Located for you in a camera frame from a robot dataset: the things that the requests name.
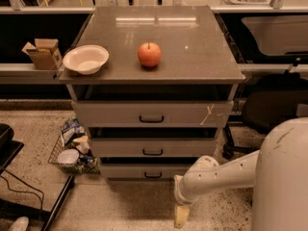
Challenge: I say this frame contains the black stand with cable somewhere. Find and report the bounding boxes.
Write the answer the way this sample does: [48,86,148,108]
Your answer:
[0,123,75,231]

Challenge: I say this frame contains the white plastic container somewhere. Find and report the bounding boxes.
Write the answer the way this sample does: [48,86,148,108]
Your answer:
[57,149,79,165]

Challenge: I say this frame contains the white bowl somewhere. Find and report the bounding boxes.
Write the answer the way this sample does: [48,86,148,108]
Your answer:
[63,45,109,75]

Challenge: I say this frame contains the open cardboard box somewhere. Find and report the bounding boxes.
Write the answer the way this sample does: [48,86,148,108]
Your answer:
[22,38,63,70]

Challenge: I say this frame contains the white object bottom left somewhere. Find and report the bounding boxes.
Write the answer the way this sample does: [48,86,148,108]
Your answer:
[8,217,29,231]

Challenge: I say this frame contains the grey drawer cabinet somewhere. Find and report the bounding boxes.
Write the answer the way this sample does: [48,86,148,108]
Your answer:
[58,5,246,185]

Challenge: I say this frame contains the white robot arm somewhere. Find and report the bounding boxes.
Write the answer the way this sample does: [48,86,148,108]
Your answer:
[174,117,308,231]

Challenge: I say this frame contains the red apple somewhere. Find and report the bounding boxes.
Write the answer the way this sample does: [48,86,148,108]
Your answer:
[138,42,162,67]

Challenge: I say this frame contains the black office chair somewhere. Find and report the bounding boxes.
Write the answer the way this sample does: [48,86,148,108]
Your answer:
[221,57,308,161]

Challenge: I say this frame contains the wire basket with items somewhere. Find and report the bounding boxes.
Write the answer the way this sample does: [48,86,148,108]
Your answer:
[48,116,99,174]

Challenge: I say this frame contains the grey drawer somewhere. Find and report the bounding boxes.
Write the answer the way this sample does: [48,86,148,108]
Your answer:
[89,139,217,157]
[99,164,192,179]
[71,101,233,128]

